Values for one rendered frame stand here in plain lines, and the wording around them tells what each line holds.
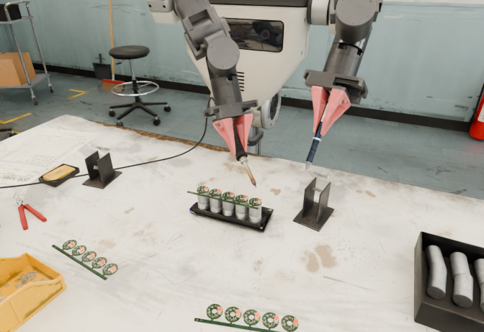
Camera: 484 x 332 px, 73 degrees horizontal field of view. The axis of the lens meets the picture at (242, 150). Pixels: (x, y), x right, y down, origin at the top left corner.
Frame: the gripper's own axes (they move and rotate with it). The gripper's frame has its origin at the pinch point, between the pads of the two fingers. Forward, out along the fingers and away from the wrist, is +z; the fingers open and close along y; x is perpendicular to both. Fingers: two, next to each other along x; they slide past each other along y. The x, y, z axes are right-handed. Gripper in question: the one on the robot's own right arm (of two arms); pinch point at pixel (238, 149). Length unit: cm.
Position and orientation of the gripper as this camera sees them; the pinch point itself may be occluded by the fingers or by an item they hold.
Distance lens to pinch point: 67.0
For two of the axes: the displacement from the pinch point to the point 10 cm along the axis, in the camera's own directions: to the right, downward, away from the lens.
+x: -3.6, 0.4, 9.3
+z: 2.0, 9.8, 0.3
